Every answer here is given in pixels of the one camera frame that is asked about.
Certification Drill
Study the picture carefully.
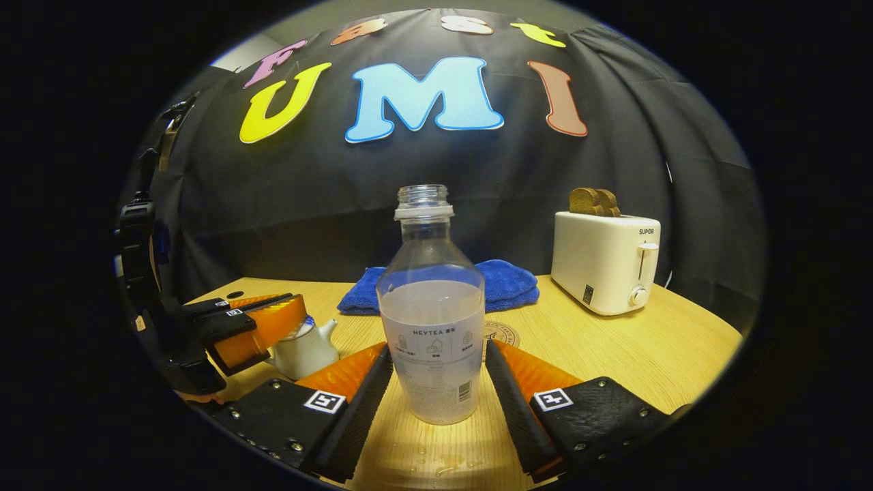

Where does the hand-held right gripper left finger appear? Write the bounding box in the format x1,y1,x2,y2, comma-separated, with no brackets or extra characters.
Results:
205,342,395,483

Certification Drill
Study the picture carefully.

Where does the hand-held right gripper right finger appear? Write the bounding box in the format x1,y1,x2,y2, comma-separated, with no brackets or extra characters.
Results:
484,340,693,485

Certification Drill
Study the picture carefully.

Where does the white ceramic teacup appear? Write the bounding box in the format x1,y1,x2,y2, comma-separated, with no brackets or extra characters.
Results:
269,318,340,381

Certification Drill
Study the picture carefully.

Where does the round wooden coaster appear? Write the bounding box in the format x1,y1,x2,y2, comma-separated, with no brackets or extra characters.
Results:
484,321,520,350

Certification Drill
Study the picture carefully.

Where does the clear plastic water bottle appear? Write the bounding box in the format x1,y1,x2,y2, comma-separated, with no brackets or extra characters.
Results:
376,184,486,426

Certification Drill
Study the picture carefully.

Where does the blue towel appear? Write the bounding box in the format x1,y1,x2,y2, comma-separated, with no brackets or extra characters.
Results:
337,259,540,316

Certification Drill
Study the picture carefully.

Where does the white toaster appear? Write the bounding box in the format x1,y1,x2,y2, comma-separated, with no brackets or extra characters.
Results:
551,211,662,316

